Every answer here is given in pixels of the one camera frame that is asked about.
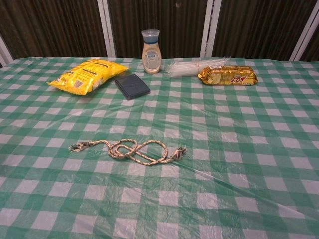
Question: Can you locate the braided beige patterned rope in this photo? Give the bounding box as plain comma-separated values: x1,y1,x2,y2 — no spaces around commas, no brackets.
68,139,188,167

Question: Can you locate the dark blue flat case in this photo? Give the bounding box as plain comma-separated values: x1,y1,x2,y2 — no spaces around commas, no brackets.
114,74,152,101

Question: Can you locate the bundle of clear plastic straws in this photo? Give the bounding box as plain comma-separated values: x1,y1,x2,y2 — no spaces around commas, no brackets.
166,56,231,79

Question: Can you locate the small glass jar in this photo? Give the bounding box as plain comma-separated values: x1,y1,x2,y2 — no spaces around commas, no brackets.
141,29,160,74

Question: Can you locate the green white checkered tablecloth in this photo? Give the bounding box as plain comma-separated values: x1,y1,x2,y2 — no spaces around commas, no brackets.
0,56,319,239

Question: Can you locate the gold foil biscuit pack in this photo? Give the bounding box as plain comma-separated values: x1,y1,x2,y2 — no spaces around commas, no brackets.
197,65,258,87

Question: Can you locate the yellow snack chip bag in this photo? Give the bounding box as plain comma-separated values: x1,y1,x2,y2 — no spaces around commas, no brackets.
46,58,129,96

